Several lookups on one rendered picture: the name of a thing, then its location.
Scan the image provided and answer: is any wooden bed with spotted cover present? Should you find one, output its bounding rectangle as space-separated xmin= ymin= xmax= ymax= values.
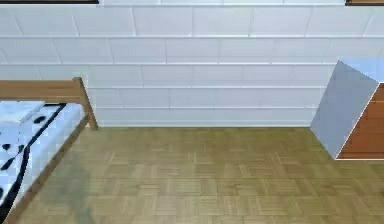
xmin=0 ymin=77 xmax=99 ymax=224

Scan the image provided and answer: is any white cupboard with brown front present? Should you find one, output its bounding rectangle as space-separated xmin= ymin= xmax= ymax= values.
xmin=309 ymin=59 xmax=384 ymax=161

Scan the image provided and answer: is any white pillow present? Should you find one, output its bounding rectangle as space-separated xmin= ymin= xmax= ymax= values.
xmin=0 ymin=100 xmax=46 ymax=125

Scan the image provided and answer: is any black framed picture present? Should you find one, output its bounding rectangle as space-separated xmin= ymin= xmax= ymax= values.
xmin=0 ymin=0 xmax=100 ymax=5

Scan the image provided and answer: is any brown framed picture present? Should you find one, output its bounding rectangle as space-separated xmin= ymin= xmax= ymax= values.
xmin=345 ymin=0 xmax=384 ymax=6

